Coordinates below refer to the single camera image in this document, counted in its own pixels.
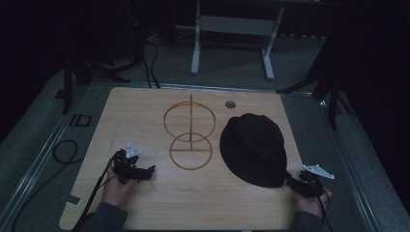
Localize black bucket hat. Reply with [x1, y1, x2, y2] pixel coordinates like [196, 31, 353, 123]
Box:
[219, 112, 288, 189]

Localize black tripod stand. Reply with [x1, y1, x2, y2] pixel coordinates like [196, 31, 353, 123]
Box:
[277, 47, 356, 131]
[54, 0, 153, 116]

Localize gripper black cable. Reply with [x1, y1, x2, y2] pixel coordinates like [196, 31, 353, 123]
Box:
[303, 173, 335, 232]
[71, 158, 118, 232]

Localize white metal desk frame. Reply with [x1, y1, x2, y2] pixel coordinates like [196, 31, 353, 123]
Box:
[175, 0, 323, 81]

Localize person's left hand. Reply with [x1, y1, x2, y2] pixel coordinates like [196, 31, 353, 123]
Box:
[102, 164, 139, 208]

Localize person's right hand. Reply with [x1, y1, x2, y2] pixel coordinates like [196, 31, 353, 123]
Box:
[293, 187, 333, 218]

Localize black looped floor cable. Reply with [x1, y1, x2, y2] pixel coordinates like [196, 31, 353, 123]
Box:
[11, 138, 85, 232]

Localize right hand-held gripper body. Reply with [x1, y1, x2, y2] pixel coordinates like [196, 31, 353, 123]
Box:
[292, 163, 336, 199]

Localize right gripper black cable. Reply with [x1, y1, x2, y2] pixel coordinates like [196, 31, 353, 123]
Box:
[303, 173, 335, 232]

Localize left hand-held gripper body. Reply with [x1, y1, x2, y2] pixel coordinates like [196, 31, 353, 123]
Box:
[111, 142, 147, 186]

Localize wooden ring hat stand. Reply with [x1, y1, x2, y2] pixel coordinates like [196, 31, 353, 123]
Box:
[162, 94, 217, 171]

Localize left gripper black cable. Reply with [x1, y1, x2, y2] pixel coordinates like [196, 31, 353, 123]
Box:
[71, 158, 118, 232]

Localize black rectangular floor bracket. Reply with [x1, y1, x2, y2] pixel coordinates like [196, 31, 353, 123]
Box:
[69, 113, 93, 128]

